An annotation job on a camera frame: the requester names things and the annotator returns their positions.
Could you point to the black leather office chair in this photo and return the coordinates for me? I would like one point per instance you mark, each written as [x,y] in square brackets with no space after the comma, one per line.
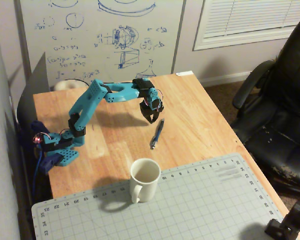
[282,110]

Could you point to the dark blue table clamp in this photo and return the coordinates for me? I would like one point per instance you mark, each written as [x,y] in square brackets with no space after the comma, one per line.
[48,163]
[40,127]

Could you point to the whiteboard with blue drawings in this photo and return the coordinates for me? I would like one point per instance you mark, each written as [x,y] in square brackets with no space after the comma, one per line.
[95,30]

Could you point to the cream ceramic mug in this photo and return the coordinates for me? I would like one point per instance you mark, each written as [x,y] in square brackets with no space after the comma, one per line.
[145,186]

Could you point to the white round roll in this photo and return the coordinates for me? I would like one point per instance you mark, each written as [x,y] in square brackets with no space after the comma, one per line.
[65,85]

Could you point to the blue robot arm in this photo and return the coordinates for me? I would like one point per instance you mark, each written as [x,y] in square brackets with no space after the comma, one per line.
[83,107]

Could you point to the blue pen with black grip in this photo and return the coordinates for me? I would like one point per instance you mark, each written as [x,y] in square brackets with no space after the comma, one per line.
[157,135]

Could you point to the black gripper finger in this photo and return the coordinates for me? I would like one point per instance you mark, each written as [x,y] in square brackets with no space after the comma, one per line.
[157,117]
[145,113]

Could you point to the grey cutting mat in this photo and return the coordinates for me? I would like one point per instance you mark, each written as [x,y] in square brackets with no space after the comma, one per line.
[180,205]

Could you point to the white window blinds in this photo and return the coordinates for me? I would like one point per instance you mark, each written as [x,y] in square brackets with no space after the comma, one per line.
[250,20]

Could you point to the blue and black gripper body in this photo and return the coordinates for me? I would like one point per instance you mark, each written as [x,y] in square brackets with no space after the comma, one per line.
[147,114]

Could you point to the white label strip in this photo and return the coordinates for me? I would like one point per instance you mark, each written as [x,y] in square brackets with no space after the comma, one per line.
[184,73]

